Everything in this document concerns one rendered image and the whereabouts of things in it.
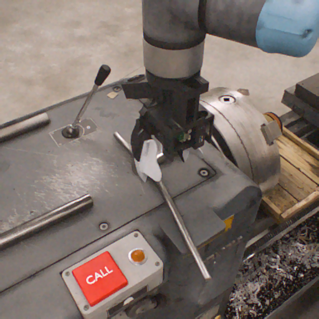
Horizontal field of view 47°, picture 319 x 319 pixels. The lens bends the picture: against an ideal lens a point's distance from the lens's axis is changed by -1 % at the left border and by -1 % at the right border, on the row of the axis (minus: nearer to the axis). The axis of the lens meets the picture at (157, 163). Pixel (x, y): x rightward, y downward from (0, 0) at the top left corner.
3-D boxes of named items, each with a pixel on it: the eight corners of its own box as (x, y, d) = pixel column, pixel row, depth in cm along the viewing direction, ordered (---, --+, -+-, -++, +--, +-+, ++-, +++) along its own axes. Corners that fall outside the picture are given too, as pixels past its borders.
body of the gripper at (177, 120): (169, 166, 51) (172, 95, 42) (136, 133, 56) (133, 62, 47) (212, 145, 54) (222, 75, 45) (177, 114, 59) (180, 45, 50)
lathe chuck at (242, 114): (244, 235, 95) (263, 141, 73) (172, 167, 114) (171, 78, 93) (268, 219, 98) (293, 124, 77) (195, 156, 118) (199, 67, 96)
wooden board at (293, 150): (280, 226, 105) (283, 218, 102) (200, 153, 125) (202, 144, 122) (344, 181, 116) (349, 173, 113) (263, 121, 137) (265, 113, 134)
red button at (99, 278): (91, 310, 50) (90, 304, 48) (73, 276, 53) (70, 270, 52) (129, 286, 52) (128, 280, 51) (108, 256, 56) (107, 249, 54)
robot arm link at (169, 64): (130, 30, 44) (184, 14, 47) (132, 63, 47) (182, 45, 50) (166, 57, 40) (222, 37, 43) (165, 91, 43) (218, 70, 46)
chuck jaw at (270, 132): (236, 155, 93) (266, 147, 82) (228, 137, 93) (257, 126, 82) (266, 138, 97) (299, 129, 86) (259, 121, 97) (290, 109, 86)
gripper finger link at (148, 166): (146, 204, 56) (161, 156, 51) (126, 179, 60) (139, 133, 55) (161, 199, 58) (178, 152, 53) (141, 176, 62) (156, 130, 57)
